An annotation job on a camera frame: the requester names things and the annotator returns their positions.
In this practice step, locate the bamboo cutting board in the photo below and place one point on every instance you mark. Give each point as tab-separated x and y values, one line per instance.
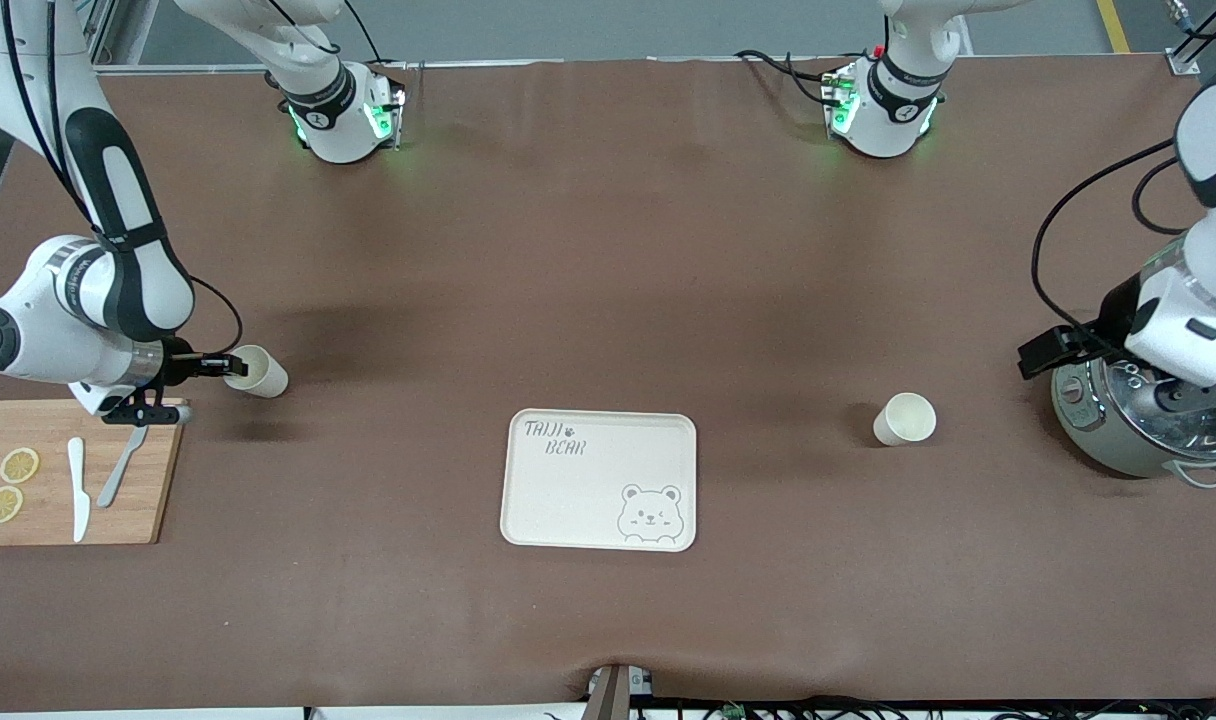
38	520

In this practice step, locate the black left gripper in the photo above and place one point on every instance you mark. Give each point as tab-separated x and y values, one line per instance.
1116	306

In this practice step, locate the white plastic knife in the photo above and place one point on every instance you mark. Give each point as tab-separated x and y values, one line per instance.
78	490

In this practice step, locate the glass pot lid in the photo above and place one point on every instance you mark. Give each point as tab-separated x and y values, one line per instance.
1198	432

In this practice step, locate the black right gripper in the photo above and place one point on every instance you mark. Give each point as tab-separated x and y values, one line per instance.
177	366

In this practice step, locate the white IKEA cup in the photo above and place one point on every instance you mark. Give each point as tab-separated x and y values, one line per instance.
906	420
268	380

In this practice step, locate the cream bear print tray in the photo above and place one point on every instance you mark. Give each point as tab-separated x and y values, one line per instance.
588	490

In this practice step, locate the aluminium frame strut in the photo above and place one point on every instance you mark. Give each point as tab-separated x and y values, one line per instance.
1183	62
118	30

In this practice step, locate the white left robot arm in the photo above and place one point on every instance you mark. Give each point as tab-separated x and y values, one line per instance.
883	120

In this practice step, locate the yellow lemon slice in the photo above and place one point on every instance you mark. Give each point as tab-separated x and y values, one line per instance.
3	505
19	465

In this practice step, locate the grey electric cooking pot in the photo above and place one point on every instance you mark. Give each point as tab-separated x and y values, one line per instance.
1108	440

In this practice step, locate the grey plastic knife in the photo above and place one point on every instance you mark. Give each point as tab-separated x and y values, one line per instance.
118	470

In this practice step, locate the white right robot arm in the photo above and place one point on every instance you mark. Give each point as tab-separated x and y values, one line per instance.
78	300

